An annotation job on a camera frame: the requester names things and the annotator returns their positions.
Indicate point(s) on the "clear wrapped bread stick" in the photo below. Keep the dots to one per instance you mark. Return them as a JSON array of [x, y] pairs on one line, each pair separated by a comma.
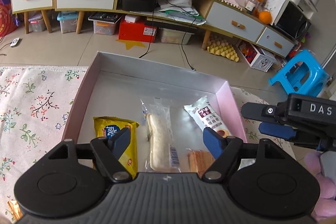
[[163, 156]]

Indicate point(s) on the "floral tablecloth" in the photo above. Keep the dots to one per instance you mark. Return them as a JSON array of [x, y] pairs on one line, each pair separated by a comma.
[[35, 105]]

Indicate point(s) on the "pink cardboard box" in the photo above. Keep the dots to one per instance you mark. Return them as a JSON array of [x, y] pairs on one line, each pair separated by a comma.
[[119, 86]]

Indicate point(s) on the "blue plastic stool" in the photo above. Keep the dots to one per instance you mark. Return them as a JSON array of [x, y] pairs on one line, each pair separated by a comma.
[[302, 74]]

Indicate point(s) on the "clear bin blue lid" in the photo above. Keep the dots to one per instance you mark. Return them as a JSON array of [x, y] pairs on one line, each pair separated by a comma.
[[68, 21]]

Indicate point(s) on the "red shoe box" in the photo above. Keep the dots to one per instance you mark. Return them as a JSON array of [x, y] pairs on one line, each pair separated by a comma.
[[139, 31]]

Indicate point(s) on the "white chocolate roll packet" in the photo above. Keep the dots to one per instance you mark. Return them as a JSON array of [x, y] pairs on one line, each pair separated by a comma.
[[205, 116]]

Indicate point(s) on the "yellow egg tray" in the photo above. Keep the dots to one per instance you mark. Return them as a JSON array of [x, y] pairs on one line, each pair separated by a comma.
[[218, 46]]

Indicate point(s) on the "white patterned box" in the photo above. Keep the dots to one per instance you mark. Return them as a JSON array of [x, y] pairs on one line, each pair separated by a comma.
[[256, 57]]

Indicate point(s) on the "clear bin with keyboard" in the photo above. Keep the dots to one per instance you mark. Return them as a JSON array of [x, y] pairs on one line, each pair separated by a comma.
[[104, 23]]

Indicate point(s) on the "lower orange fruit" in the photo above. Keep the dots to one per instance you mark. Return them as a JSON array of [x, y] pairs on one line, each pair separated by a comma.
[[265, 17]]

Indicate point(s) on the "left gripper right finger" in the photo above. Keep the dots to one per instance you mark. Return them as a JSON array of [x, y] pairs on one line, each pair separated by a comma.
[[225, 151]]

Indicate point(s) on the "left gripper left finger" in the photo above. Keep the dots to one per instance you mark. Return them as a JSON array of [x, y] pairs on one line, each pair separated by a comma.
[[107, 153]]

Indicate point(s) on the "clear wrapped toast biscuit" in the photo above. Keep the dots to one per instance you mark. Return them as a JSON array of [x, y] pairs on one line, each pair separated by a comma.
[[199, 161]]

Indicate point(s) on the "black microwave oven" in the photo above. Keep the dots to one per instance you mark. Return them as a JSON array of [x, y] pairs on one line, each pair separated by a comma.
[[288, 18]]

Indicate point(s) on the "yellow cracker packet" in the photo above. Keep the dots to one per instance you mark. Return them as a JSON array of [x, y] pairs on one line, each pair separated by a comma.
[[108, 126]]

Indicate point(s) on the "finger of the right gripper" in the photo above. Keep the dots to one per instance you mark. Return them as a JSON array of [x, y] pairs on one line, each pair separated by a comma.
[[264, 113], [277, 130]]

